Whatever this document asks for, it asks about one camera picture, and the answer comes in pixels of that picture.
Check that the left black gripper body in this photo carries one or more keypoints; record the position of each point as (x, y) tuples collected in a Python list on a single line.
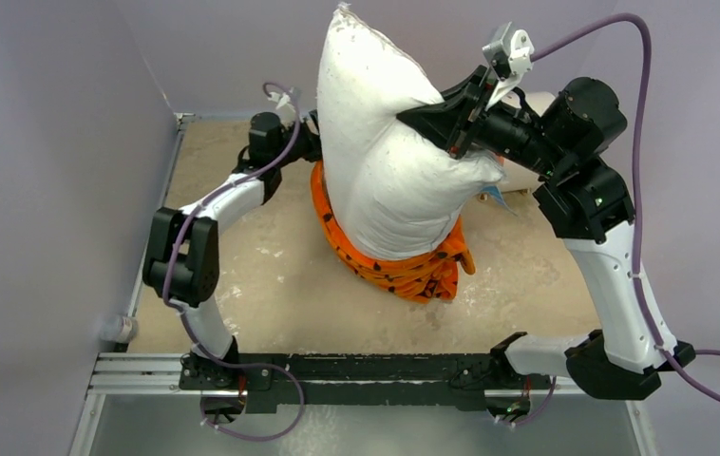
[(305, 146)]

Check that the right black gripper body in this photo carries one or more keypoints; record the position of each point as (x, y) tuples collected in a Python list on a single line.
[(464, 115)]

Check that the white pillow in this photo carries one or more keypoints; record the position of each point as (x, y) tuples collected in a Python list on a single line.
[(395, 194)]

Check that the orange patterned pillowcase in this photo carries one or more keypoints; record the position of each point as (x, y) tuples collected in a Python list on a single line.
[(433, 275)]

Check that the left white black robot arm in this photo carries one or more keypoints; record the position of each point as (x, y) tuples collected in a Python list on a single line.
[(182, 257)]

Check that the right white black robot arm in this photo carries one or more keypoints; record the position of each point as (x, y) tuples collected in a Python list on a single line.
[(589, 208)]

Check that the blue white pillow tag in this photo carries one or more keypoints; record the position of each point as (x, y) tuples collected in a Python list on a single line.
[(494, 193)]

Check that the white cylinder with orange face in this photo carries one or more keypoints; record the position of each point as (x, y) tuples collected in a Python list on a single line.
[(519, 173)]

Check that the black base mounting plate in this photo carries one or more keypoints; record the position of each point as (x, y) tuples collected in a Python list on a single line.
[(463, 381)]

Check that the small white jar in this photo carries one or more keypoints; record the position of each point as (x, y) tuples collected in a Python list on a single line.
[(119, 329)]

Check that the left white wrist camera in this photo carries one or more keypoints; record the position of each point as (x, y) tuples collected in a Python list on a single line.
[(283, 100)]

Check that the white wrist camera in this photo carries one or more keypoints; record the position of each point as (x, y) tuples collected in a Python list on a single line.
[(283, 100), (508, 52)]

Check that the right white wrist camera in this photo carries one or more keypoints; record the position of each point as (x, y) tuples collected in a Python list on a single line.
[(508, 52)]

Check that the aluminium rail frame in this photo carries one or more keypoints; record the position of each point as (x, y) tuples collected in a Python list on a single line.
[(136, 398)]

